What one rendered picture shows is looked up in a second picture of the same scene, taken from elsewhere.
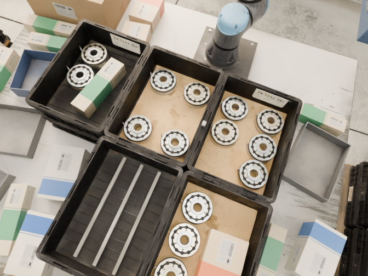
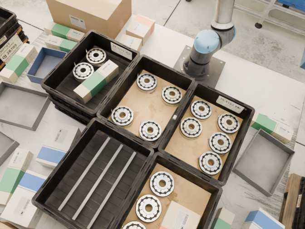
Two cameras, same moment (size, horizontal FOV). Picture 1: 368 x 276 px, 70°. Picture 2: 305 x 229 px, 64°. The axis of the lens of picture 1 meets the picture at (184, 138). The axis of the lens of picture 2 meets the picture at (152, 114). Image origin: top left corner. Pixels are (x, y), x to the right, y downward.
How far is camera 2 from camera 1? 0.17 m
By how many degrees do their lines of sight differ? 7
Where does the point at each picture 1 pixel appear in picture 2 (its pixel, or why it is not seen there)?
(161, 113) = (142, 107)
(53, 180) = (50, 149)
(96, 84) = (95, 78)
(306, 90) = (262, 104)
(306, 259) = not seen: outside the picture
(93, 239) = (76, 198)
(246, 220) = (201, 200)
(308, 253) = not seen: outside the picture
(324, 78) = (278, 96)
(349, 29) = not seen: outside the picture
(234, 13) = (208, 37)
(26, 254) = (20, 205)
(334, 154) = (281, 158)
